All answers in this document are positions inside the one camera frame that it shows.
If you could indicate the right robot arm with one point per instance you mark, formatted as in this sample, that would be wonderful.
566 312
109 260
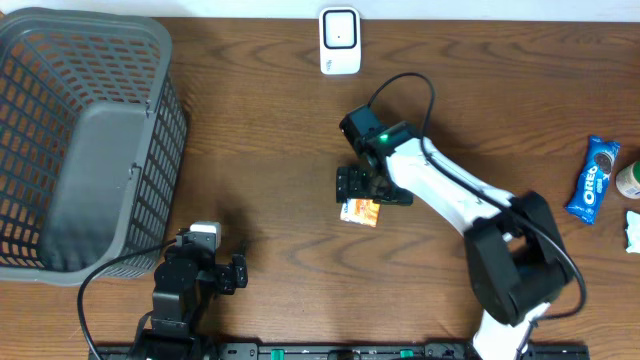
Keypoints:
516 260

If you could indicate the orange white snack packet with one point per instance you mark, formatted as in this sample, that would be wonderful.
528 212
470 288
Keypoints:
360 211

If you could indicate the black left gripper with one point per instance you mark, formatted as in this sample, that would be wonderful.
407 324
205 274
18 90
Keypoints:
227 280

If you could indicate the white teal wet wipes pack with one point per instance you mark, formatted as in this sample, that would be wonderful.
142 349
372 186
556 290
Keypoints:
633 232

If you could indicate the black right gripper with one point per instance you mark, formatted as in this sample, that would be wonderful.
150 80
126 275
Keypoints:
349 184

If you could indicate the blue Oreo cookie pack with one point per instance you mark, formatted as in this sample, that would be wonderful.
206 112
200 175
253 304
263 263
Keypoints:
593 180

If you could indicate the grey plastic mesh basket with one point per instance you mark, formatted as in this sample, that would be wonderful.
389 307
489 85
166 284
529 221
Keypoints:
92 139

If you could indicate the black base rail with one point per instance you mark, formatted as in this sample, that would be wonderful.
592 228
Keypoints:
432 351

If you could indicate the white barcode scanner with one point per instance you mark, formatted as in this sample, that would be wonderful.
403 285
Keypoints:
340 41

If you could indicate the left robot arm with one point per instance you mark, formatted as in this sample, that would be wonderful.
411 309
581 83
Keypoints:
185 283

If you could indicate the green lid white jar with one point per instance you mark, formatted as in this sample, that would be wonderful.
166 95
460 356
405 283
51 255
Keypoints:
627 181

